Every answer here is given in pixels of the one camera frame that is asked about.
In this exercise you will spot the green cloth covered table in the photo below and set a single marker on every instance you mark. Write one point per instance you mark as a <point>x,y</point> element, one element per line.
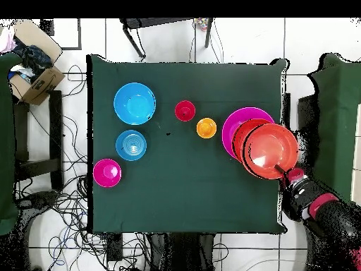
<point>338,98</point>
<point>7,141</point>

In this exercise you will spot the black bench frame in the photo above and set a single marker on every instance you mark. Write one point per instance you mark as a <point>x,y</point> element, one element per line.
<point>55,127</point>

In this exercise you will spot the black rectangular box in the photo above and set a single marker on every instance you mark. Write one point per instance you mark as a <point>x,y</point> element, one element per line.
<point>114,248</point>

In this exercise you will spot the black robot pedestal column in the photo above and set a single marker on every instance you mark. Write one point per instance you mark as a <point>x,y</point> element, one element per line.
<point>180,251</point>

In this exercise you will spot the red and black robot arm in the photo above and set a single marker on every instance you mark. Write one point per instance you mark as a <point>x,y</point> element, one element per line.
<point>324,209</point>

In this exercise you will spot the orange-red bowl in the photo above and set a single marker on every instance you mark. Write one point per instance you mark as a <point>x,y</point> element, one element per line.
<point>268,146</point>
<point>239,138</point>

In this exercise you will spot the small blue bowl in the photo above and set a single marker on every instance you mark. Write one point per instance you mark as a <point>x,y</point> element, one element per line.
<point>131,145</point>

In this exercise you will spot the dark blue cloth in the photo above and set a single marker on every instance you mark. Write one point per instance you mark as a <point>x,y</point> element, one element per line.
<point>33,59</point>

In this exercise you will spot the small magenta bowl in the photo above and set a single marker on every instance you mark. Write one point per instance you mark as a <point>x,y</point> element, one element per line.
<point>107,172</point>

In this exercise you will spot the cardboard box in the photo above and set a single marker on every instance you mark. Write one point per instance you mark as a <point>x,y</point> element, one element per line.
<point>42,84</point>

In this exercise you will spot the colourful small objects pile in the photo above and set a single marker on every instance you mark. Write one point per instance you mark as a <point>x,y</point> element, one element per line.
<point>201,24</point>

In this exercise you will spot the black pedestal leg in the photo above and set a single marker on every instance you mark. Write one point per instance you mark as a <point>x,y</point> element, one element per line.
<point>42,199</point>

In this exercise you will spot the orange cup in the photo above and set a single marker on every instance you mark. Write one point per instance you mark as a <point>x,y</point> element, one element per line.
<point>206,128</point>

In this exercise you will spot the red cup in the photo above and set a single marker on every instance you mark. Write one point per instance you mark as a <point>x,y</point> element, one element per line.
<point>185,110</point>

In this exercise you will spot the large blue bowl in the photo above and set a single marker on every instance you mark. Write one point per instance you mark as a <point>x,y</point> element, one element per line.
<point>134,103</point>

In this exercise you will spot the large pink bowl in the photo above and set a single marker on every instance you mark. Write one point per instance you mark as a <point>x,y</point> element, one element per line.
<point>229,127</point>

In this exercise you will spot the dark green tablecloth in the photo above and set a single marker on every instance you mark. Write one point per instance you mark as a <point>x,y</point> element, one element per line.
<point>197,197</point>

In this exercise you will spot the black stool frame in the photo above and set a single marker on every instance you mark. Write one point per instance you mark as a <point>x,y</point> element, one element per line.
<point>132,23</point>

